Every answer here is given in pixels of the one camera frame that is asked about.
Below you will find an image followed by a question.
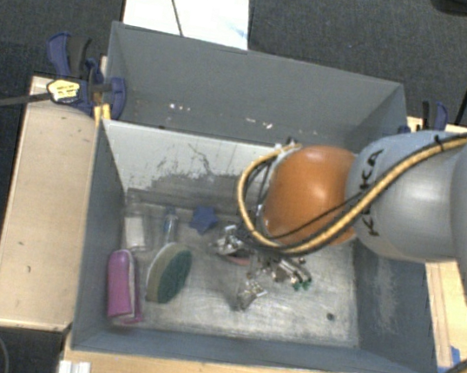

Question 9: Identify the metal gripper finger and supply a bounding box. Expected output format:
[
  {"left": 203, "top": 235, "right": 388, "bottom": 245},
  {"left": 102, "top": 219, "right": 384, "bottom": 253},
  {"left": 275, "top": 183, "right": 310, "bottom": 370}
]
[
  {"left": 233, "top": 276, "right": 270, "bottom": 317},
  {"left": 206, "top": 220, "right": 251, "bottom": 261}
]

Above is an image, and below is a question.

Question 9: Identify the red flat object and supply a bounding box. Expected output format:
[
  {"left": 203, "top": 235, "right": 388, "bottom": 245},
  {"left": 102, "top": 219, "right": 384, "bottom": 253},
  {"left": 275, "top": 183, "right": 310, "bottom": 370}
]
[{"left": 220, "top": 252, "right": 252, "bottom": 269}]

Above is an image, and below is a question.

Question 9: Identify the blue star-shaped toy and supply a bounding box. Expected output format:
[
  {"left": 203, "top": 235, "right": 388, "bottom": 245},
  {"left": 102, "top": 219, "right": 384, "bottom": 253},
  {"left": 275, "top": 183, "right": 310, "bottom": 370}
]
[{"left": 187, "top": 203, "right": 221, "bottom": 237}]

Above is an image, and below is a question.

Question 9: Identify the clear plastic bottle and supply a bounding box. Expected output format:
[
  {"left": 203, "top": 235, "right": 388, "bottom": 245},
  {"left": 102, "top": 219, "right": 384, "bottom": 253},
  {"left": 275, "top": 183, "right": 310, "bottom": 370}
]
[{"left": 156, "top": 205, "right": 183, "bottom": 249}]

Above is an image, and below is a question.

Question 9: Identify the green and yellow oval sponge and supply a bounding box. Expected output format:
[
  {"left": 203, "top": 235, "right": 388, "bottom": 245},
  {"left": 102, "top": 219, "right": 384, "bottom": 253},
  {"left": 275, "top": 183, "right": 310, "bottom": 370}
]
[{"left": 143, "top": 237, "right": 197, "bottom": 309}]

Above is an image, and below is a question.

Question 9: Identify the clear glass jar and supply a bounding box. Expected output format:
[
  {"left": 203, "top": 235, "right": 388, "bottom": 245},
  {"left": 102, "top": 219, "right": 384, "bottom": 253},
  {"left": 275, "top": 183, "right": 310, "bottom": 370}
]
[{"left": 116, "top": 199, "right": 158, "bottom": 257}]

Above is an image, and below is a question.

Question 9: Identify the grey metal bin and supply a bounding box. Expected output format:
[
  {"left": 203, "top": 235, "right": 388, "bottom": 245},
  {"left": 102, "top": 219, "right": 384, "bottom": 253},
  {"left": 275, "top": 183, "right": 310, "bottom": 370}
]
[{"left": 59, "top": 20, "right": 467, "bottom": 373}]

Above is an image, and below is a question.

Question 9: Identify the pale wood board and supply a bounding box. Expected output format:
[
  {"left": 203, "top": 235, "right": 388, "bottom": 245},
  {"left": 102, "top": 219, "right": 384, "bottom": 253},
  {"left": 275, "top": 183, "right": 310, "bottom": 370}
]
[{"left": 0, "top": 72, "right": 112, "bottom": 339}]

